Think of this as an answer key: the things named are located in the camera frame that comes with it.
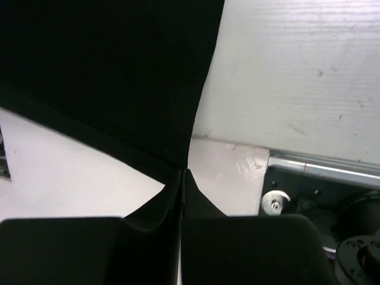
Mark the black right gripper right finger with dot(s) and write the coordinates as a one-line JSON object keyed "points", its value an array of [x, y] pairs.
{"points": [[218, 249]]}

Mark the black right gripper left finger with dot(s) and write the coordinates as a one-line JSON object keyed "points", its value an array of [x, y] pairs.
{"points": [[141, 248]]}

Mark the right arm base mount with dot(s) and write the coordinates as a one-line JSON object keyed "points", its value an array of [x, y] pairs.
{"points": [[341, 198]]}

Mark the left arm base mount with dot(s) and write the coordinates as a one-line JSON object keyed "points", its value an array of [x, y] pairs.
{"points": [[4, 169]]}

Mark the black tank top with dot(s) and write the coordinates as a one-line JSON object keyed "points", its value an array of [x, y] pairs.
{"points": [[124, 77]]}

